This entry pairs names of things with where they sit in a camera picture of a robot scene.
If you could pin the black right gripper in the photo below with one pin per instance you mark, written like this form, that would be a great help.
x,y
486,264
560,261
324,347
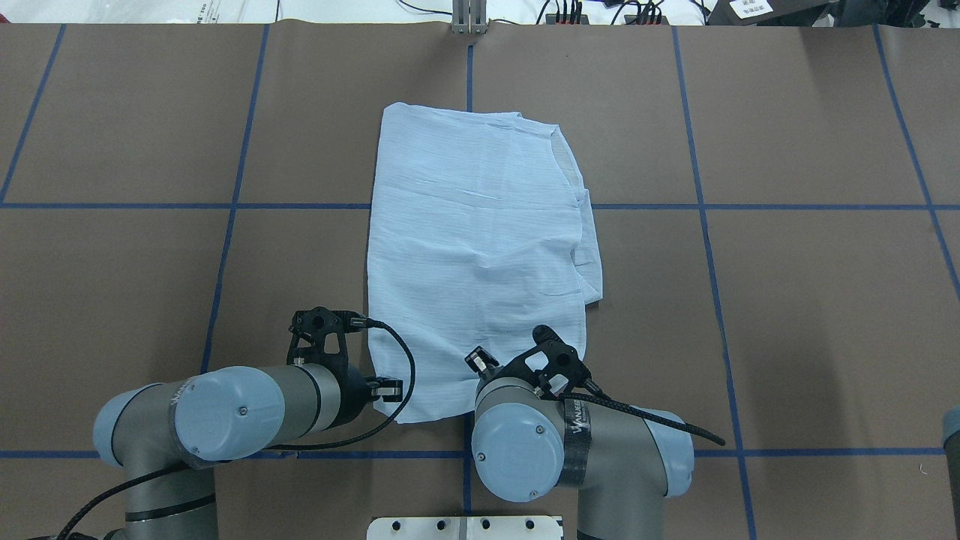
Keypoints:
x,y
478,361

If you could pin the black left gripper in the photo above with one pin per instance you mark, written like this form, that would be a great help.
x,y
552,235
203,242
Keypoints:
x,y
355,390

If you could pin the light blue button shirt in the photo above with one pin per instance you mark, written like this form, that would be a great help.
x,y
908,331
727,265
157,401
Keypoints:
x,y
481,229

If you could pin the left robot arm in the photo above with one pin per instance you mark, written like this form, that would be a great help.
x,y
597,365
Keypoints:
x,y
169,437

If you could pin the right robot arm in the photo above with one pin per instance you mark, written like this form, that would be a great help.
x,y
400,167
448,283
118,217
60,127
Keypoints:
x,y
542,423

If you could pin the brown paper table cover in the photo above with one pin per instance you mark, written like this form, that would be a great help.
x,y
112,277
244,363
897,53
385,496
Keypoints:
x,y
776,209

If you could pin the black box with label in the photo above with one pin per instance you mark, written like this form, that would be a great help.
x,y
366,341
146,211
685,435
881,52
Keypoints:
x,y
770,13

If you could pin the clear plastic bag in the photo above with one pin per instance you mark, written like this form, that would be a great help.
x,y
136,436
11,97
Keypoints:
x,y
140,12

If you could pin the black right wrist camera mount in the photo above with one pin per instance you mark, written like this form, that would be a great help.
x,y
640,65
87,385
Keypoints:
x,y
563,372

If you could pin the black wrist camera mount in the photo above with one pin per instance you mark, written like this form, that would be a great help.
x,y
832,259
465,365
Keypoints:
x,y
319,338
563,372

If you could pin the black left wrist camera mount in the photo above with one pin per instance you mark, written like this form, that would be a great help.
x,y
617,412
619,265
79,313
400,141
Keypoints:
x,y
319,338

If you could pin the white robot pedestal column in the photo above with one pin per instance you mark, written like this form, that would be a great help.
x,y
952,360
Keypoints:
x,y
468,527

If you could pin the aluminium frame post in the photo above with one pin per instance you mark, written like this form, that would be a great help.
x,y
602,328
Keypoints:
x,y
469,17

